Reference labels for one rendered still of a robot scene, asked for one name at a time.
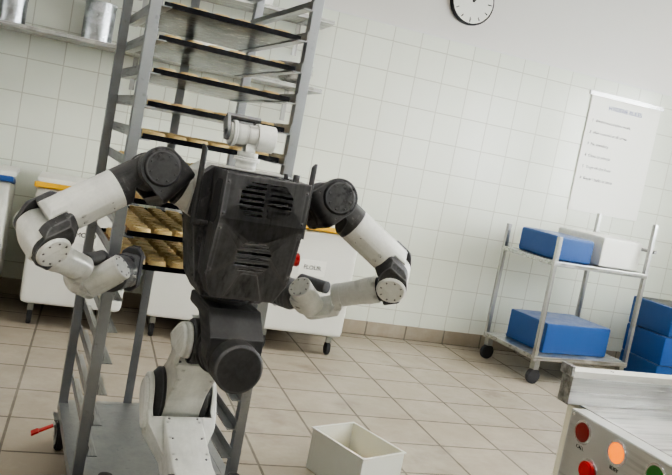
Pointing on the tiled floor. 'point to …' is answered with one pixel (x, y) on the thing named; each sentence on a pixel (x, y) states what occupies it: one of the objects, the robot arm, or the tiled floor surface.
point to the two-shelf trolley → (575, 312)
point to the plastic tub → (351, 451)
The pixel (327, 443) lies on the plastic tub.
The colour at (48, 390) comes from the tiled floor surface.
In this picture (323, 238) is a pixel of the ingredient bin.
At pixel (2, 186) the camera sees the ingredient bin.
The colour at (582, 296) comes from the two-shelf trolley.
